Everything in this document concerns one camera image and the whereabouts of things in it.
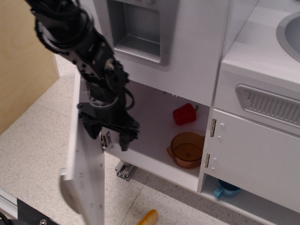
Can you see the lower oven door hinge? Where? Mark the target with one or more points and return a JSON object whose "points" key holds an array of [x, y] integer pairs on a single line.
{"points": [[207, 159]]}

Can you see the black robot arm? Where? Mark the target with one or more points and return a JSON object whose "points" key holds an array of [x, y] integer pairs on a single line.
{"points": [[65, 28]]}

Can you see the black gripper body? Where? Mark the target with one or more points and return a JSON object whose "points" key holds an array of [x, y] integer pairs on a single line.
{"points": [[113, 117]]}

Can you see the white toy kitchen cabinet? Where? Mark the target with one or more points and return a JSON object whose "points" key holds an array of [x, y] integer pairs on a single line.
{"points": [[217, 45]]}

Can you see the yellow toy bread loaf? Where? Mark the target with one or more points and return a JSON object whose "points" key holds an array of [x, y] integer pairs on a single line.
{"points": [[149, 219]]}

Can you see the white fridge door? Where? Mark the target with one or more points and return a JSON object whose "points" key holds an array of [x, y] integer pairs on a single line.
{"points": [[85, 163]]}

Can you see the orange transparent toy pot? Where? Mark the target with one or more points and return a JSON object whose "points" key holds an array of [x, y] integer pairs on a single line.
{"points": [[186, 149]]}

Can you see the white oven door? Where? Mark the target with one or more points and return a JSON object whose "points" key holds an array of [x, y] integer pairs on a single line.
{"points": [[258, 159]]}

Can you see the grey sink basin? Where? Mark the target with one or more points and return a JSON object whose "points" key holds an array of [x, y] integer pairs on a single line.
{"points": [[288, 35]]}

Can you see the oven door hinge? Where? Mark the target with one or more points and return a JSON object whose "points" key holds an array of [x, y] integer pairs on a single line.
{"points": [[207, 159], [212, 128]]}

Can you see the lower fridge door hinge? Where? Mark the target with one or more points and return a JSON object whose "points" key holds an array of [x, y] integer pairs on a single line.
{"points": [[105, 140]]}

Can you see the red toy bell pepper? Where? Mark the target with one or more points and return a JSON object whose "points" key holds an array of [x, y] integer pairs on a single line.
{"points": [[185, 114]]}

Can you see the blue plastic cup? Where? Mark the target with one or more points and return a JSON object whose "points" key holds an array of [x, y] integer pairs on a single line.
{"points": [[225, 189]]}

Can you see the grey oven vent panel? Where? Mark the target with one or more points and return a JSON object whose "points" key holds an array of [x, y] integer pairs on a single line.
{"points": [[268, 104]]}

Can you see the silver fridge door handle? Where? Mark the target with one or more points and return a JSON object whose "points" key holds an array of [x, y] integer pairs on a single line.
{"points": [[66, 192]]}

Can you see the aluminium extrusion foot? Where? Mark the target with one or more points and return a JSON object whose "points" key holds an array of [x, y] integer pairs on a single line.
{"points": [[125, 170]]}

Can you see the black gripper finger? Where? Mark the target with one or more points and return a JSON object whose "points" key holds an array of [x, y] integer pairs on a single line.
{"points": [[124, 140], [92, 127]]}

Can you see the wooden plywood panel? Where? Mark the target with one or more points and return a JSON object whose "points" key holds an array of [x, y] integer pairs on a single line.
{"points": [[27, 69]]}

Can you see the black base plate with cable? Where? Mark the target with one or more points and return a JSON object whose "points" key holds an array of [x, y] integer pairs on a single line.
{"points": [[20, 213]]}

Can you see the upper oven door hinge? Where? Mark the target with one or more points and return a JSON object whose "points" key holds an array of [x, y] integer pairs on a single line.
{"points": [[212, 128]]}

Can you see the grey ice dispenser recess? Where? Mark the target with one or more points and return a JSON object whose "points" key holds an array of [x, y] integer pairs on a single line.
{"points": [[140, 28]]}

